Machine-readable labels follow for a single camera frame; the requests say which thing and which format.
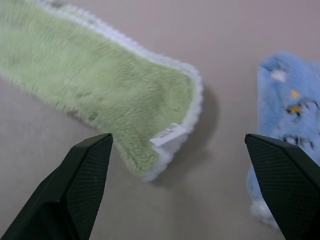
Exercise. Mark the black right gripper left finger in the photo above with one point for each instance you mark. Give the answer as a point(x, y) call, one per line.
point(75, 190)

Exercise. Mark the blue printed fluffy towel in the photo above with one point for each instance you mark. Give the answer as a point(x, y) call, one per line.
point(290, 100)

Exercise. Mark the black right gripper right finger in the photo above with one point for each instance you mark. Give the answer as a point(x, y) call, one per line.
point(287, 185)

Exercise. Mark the green fluffy towel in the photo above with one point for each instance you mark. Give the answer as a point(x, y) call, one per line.
point(82, 75)

